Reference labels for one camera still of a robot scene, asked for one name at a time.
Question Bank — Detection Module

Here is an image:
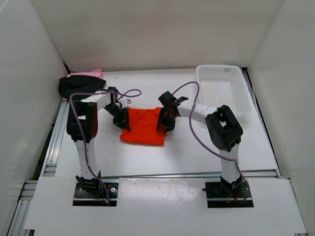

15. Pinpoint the pink t shirt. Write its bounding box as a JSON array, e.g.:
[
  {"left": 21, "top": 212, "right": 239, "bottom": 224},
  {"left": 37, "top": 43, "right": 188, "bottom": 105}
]
[{"left": 63, "top": 69, "right": 104, "bottom": 101}]

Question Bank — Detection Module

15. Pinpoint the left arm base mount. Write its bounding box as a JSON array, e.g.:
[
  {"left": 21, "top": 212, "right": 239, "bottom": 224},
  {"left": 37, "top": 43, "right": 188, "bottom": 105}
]
[{"left": 72, "top": 176, "right": 119, "bottom": 207}]

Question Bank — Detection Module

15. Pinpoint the aluminium table frame rail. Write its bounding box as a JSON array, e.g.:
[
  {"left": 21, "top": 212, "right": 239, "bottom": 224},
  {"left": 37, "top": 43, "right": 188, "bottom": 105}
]
[{"left": 6, "top": 101, "right": 69, "bottom": 236}]

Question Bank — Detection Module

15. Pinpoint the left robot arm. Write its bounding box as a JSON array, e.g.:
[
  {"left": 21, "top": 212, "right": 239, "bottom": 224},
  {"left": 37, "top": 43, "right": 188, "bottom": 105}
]
[{"left": 66, "top": 87, "right": 130, "bottom": 193}]

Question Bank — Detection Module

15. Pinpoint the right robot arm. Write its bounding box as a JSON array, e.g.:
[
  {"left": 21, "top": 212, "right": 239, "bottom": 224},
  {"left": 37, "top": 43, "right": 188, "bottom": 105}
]
[{"left": 157, "top": 91, "right": 243, "bottom": 192}]

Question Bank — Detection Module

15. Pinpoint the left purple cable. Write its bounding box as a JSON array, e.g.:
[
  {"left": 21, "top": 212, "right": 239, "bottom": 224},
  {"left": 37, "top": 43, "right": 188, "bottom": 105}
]
[{"left": 68, "top": 88, "right": 143, "bottom": 201}]

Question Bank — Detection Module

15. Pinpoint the black t shirt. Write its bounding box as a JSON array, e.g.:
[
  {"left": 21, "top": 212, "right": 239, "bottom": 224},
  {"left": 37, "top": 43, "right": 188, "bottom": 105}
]
[{"left": 58, "top": 75, "right": 107, "bottom": 99}]

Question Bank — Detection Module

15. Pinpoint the white plastic basket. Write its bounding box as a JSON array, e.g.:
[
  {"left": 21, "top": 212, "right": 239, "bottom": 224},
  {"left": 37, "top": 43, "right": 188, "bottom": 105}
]
[{"left": 196, "top": 64, "right": 251, "bottom": 115}]

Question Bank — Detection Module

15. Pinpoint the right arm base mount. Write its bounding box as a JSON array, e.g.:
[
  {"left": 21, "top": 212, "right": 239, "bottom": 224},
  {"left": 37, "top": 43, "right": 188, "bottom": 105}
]
[{"left": 202, "top": 181, "right": 254, "bottom": 208}]

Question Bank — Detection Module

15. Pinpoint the orange garment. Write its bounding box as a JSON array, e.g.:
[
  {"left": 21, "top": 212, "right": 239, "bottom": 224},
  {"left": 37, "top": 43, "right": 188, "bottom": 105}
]
[{"left": 120, "top": 107, "right": 166, "bottom": 146}]

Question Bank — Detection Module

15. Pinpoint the white front cover board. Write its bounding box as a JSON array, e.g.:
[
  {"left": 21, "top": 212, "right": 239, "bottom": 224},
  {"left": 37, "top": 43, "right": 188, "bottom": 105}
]
[{"left": 25, "top": 177, "right": 307, "bottom": 236}]

